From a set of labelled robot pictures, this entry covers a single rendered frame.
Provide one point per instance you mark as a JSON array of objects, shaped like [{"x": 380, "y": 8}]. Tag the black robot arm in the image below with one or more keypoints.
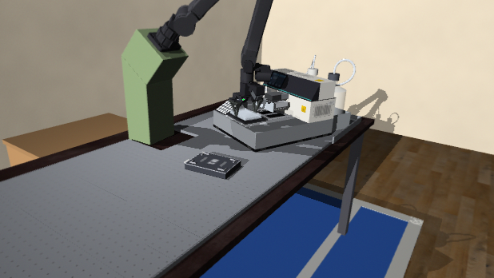
[{"x": 182, "y": 23}]

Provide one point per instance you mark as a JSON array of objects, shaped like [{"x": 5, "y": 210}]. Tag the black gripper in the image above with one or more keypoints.
[{"x": 237, "y": 95}]

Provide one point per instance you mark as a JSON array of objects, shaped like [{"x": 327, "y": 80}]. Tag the white plastic bottle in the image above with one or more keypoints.
[
  {"x": 312, "y": 71},
  {"x": 340, "y": 94}
]

